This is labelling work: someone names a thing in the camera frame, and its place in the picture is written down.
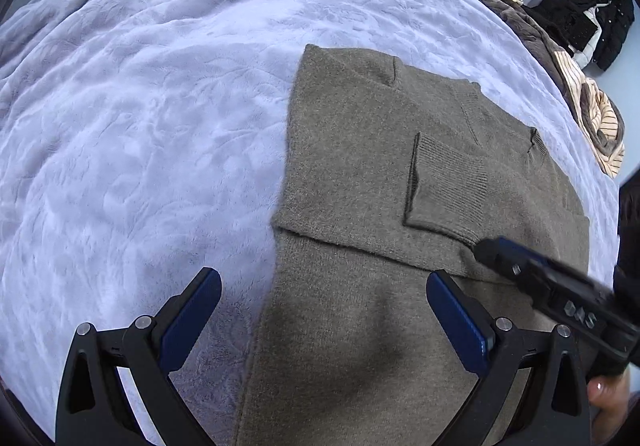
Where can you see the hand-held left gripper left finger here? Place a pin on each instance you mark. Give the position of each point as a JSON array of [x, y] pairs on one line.
[[192, 313]]

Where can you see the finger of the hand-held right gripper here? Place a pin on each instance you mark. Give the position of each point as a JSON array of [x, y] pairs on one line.
[[500, 258]]

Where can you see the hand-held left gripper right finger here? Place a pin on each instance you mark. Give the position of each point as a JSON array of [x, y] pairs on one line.
[[460, 323]]

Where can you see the olive brown knit sweater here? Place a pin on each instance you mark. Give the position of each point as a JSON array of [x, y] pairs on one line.
[[350, 175]]

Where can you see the person's right hand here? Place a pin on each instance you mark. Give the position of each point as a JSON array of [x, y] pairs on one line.
[[602, 391]]

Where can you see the person's dark clothing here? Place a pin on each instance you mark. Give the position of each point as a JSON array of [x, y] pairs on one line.
[[630, 226]]

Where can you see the cream striped garment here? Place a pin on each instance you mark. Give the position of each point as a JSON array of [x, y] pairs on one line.
[[587, 100]]

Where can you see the lavender plush blanket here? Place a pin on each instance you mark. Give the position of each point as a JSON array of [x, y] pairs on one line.
[[150, 125]]

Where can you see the white garment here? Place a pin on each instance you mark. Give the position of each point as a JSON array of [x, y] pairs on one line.
[[587, 45]]

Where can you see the black jacket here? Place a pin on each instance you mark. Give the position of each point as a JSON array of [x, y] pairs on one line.
[[612, 25]]

